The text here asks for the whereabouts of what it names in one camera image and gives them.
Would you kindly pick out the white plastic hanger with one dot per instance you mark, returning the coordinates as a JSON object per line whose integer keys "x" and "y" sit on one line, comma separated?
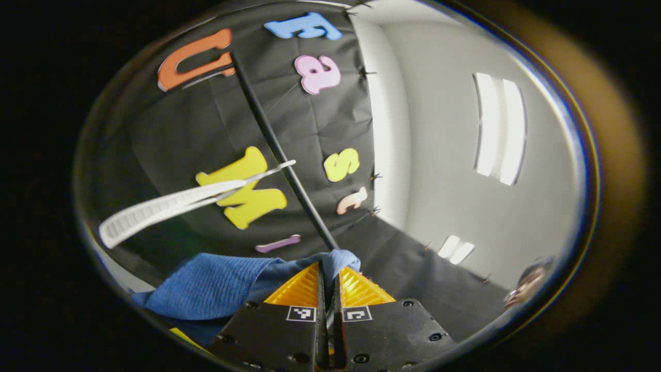
{"x": 139, "y": 217}
{"x": 206, "y": 77}

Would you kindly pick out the small ceiling light panel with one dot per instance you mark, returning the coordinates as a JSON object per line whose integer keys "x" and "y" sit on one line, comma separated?
{"x": 454, "y": 249}

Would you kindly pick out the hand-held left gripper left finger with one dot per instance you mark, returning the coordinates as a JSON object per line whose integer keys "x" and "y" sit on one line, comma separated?
{"x": 323, "y": 341}

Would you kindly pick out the large ceiling light panel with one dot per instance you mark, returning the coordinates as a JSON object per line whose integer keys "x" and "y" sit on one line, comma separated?
{"x": 488, "y": 124}

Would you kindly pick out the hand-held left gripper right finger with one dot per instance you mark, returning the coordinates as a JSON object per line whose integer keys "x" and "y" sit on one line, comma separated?
{"x": 336, "y": 341}

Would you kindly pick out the black clothes rack rail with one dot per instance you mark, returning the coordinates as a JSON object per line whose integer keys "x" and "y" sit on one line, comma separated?
{"x": 279, "y": 150}

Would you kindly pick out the person's head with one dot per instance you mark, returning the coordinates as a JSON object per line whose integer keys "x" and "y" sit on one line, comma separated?
{"x": 529, "y": 281}

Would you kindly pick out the black backdrop cloth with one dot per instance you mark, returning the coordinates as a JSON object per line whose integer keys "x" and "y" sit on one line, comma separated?
{"x": 170, "y": 129}

